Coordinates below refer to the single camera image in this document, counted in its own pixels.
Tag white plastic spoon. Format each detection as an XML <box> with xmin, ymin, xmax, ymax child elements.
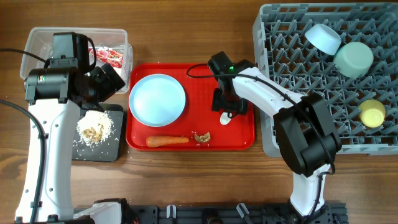
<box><xmin>220</xmin><ymin>112</ymin><xmax>231</xmax><ymax>126</ymax></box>

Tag red snack wrapper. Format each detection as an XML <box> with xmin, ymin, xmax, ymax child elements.
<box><xmin>89</xmin><ymin>47</ymin><xmax>124</xmax><ymax>68</ymax></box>

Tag brown food scrap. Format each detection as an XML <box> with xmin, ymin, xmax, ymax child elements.
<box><xmin>194</xmin><ymin>132</ymin><xmax>211</xmax><ymax>143</ymax></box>

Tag rice and food scraps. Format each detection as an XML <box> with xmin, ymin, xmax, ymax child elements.
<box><xmin>73</xmin><ymin>111</ymin><xmax>116</xmax><ymax>147</ymax></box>

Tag light blue plate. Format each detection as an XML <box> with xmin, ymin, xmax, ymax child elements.
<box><xmin>129</xmin><ymin>73</ymin><xmax>187</xmax><ymax>128</ymax></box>

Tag orange carrot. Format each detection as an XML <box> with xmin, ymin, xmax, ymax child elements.
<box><xmin>146</xmin><ymin>136</ymin><xmax>189</xmax><ymax>147</ymax></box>

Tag light blue bowl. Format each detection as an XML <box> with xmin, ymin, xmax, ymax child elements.
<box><xmin>305</xmin><ymin>24</ymin><xmax>341</xmax><ymax>55</ymax></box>

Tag green saucer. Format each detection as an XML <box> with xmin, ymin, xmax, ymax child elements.
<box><xmin>333</xmin><ymin>42</ymin><xmax>374</xmax><ymax>78</ymax></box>

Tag yellow plastic cup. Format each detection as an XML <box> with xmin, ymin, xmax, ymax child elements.
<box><xmin>359</xmin><ymin>99</ymin><xmax>386</xmax><ymax>128</ymax></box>

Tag white tissue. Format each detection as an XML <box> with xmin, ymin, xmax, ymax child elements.
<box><xmin>113</xmin><ymin>67</ymin><xmax>122</xmax><ymax>77</ymax></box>

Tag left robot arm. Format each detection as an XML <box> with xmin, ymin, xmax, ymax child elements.
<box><xmin>15</xmin><ymin>32</ymin><xmax>125</xmax><ymax>223</ymax></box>

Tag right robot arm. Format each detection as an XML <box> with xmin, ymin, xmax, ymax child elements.
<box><xmin>207</xmin><ymin>52</ymin><xmax>342</xmax><ymax>223</ymax></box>

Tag black waste tray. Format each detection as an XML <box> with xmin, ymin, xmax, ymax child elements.
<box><xmin>72</xmin><ymin>103</ymin><xmax>124</xmax><ymax>162</ymax></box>

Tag grey dishwasher rack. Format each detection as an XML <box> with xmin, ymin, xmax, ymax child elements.
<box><xmin>252</xmin><ymin>2</ymin><xmax>397</xmax><ymax>156</ymax></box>

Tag red serving tray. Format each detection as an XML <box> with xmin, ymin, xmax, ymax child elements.
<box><xmin>126</xmin><ymin>63</ymin><xmax>255</xmax><ymax>151</ymax></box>

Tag clear plastic bin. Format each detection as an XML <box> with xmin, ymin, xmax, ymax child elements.
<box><xmin>24</xmin><ymin>27</ymin><xmax>133</xmax><ymax>94</ymax></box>

